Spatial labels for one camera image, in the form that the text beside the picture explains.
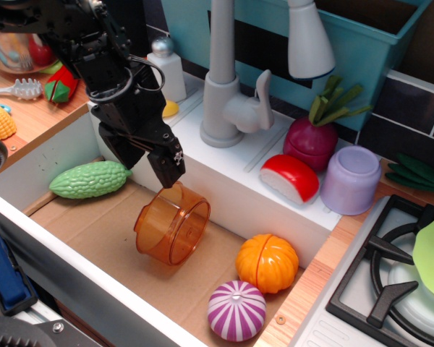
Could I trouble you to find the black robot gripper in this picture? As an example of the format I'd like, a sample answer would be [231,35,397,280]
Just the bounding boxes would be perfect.
[75,54,186,188]

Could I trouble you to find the orange transparent toy pot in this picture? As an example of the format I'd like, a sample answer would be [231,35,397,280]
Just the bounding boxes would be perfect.
[134,181,210,265]

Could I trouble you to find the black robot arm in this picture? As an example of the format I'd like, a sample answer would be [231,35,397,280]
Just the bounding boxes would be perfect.
[0,1,185,188]

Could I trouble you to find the white toy sink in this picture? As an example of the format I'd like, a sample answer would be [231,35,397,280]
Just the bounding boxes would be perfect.
[0,93,341,346]

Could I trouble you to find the silver metal pot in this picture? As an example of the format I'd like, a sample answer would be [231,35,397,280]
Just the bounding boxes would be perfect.
[0,32,57,74]

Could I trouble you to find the yellow toy banana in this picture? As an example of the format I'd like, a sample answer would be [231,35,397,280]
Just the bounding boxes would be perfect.
[162,100,179,118]

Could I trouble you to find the green toy bitter gourd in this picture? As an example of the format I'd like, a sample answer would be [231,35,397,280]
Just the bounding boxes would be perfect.
[49,160,132,199]

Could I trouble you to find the white salt shaker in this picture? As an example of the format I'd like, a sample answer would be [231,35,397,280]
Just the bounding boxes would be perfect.
[147,36,187,103]

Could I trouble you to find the grey toy faucet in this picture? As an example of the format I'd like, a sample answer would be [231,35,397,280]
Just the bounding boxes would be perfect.
[199,0,336,149]

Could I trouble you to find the red toy chili pepper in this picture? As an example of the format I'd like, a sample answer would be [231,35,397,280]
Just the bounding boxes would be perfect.
[44,66,79,103]

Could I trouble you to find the red white toy cheese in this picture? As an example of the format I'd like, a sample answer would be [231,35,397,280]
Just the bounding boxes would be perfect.
[259,154,320,205]

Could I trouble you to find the white pasta spoon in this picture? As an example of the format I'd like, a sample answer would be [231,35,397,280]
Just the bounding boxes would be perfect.
[0,78,43,100]

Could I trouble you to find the orange toy pumpkin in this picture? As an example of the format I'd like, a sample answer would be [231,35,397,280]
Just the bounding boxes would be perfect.
[235,234,299,294]

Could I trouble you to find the dark red toy radish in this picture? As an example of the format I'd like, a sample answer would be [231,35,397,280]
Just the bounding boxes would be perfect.
[283,75,372,172]

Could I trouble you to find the purple white toy onion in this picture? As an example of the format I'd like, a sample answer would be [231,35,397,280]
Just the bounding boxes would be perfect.
[207,280,266,342]

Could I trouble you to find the blue clamp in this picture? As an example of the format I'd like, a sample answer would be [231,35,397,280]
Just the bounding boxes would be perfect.
[0,236,38,316]

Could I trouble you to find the lilac plastic cup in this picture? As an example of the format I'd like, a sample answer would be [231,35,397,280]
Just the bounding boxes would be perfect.
[320,145,381,215]

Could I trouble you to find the teal plastic bin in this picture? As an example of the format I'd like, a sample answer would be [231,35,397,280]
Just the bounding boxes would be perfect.
[162,1,428,139]

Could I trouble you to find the dark green felt leaves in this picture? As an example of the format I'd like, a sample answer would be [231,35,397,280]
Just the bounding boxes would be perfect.
[385,153,434,192]

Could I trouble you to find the black stove grate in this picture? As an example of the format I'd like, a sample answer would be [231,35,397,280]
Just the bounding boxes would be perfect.
[326,195,434,346]

